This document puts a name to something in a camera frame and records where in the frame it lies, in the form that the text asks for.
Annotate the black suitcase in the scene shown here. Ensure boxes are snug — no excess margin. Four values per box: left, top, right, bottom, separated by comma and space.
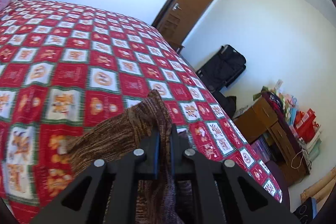
196, 44, 247, 93

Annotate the brown wooden door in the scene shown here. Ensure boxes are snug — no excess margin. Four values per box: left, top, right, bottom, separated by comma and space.
152, 0, 213, 53

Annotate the brown wooden cabinet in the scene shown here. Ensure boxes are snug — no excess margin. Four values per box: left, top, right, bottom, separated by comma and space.
234, 97, 309, 186

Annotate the red patchwork bedspread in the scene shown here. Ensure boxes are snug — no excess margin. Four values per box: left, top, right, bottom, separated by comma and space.
1, 0, 282, 223

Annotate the red gift bag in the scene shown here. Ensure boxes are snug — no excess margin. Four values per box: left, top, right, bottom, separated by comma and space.
294, 109, 319, 143

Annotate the pile of coloured clothes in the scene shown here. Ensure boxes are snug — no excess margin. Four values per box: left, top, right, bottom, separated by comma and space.
252, 86, 298, 125

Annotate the brown knitted sweater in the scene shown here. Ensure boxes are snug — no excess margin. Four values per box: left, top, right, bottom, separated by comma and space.
67, 89, 193, 223

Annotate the silver door handle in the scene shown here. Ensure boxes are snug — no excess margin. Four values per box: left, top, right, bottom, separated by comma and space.
172, 3, 181, 11

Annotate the black bag on floor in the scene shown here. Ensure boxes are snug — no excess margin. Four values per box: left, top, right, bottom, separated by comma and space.
213, 92, 237, 118

